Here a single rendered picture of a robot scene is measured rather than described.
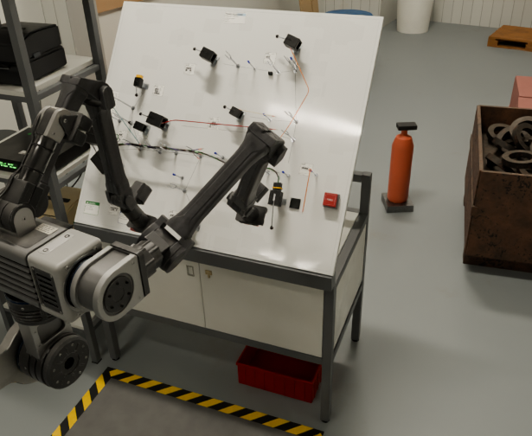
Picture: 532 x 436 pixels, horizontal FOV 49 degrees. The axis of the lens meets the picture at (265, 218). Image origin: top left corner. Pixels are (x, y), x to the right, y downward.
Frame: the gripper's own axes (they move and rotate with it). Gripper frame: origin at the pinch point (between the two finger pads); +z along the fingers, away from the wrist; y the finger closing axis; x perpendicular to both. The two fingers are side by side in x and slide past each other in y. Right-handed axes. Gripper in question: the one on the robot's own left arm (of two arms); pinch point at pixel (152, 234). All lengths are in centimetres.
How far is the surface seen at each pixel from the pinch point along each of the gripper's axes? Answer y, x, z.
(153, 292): 24, 8, 54
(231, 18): 13, -97, -13
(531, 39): -31, -553, 419
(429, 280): -67, -86, 169
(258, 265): -30.2, -11.5, 28.5
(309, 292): -49, -12, 42
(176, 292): 12, 5, 52
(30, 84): 62, -30, -34
